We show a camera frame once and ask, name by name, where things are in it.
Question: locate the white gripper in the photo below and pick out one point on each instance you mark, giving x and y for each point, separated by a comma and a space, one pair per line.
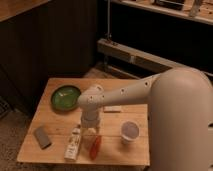
90, 120

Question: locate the white tube bottle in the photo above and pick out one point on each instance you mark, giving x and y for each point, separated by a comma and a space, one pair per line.
73, 146

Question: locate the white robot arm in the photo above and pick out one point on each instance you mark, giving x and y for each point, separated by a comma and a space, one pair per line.
180, 116

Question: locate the small white card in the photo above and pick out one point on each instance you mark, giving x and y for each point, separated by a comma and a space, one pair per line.
112, 109

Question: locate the wooden table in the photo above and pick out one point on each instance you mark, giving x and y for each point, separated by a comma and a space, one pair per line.
59, 126

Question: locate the grey sponge block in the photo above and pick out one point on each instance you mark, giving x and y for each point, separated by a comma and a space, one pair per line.
42, 137

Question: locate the wooden bench beam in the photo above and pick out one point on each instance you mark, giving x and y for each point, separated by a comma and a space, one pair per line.
137, 57

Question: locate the metal pole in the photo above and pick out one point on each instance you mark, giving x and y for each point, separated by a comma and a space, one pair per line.
108, 20

